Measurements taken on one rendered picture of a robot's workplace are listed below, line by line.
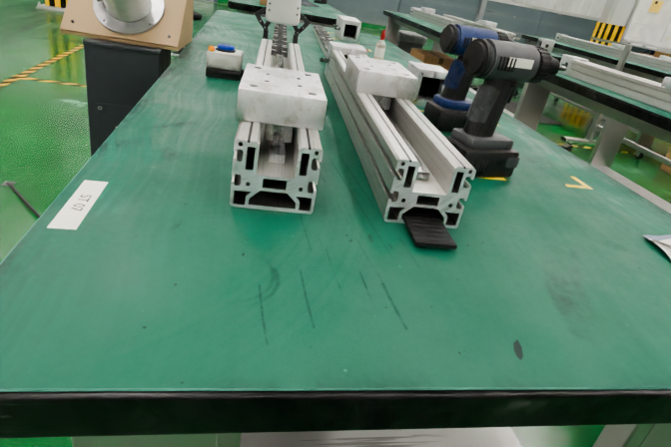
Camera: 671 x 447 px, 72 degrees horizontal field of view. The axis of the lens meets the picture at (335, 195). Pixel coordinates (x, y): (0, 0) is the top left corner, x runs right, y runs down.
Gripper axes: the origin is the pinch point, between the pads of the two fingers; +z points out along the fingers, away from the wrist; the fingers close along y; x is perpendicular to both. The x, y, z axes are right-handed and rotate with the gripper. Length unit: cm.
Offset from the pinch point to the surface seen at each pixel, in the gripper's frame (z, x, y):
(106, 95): 21, 12, 47
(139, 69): 11.9, 11.3, 38.2
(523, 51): -15, 78, -36
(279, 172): 1, 97, 0
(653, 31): -23, -188, -278
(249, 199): 5, 97, 3
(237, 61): 1.3, 34.4, 10.0
